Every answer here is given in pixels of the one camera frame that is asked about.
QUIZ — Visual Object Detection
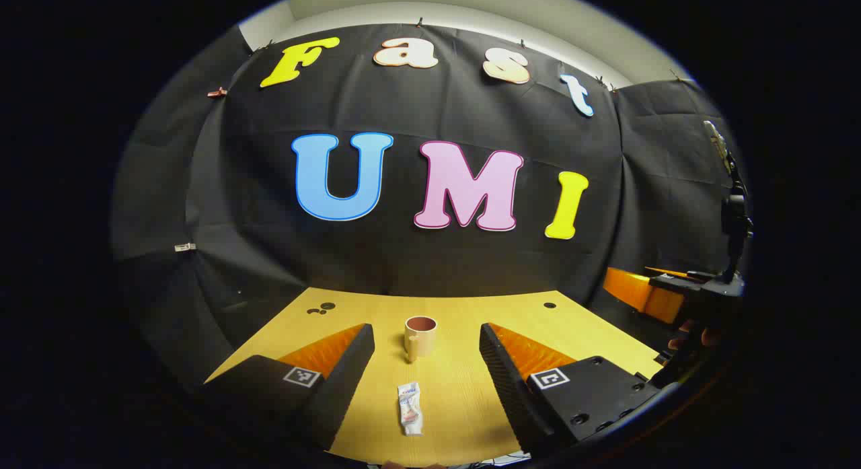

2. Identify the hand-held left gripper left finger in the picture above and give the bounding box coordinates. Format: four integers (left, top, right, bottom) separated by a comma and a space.
195, 323, 375, 451

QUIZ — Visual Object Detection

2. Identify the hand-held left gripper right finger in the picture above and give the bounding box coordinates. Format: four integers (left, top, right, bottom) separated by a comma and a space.
479, 322, 663, 456

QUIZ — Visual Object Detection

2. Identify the white toothpaste tube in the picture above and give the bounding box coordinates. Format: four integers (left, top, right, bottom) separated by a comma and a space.
397, 382, 424, 437

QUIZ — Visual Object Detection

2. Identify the beige cup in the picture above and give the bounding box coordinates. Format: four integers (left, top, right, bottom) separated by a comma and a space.
404, 316, 438, 363

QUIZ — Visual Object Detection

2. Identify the wooden desktop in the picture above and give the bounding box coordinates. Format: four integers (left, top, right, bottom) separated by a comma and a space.
205, 287, 663, 468

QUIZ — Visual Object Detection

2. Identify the black backdrop cloth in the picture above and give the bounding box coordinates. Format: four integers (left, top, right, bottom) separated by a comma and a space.
111, 22, 751, 389

